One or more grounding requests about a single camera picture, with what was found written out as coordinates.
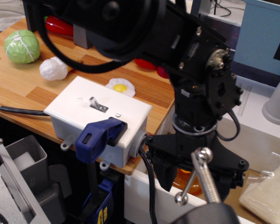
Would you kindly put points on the blue bar clamp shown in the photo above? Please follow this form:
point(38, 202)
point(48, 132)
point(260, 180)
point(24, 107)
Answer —
point(98, 206)

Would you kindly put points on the clear plastic bag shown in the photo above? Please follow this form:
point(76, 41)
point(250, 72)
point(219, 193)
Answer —
point(262, 194)

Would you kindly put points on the grey light switch toggle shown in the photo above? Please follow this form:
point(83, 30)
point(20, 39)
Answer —
point(97, 106)

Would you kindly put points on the light blue box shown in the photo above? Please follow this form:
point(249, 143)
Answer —
point(258, 43)

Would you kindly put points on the green toy cabbage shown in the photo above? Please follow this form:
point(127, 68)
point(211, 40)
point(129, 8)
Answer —
point(22, 47)

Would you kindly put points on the grey metal bin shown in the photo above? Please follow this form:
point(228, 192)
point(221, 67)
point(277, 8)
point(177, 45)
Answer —
point(38, 189)

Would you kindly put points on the chrome metal rod stand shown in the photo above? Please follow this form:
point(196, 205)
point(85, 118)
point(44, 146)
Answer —
point(201, 157)

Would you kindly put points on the red toy chili pepper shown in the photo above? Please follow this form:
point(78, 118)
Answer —
point(58, 26)

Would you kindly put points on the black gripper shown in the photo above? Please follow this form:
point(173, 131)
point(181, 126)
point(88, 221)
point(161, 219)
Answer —
point(173, 151)

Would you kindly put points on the toy fried egg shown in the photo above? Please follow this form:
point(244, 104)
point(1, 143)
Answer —
point(122, 85)

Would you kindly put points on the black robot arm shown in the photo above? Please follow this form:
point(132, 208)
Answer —
point(194, 56)

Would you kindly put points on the white light switch box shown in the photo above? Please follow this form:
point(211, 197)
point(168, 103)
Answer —
point(70, 112)

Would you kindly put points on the white toy cauliflower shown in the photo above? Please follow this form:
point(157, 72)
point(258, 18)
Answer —
point(53, 69)

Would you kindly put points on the grey block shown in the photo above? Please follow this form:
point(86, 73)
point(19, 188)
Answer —
point(80, 37)

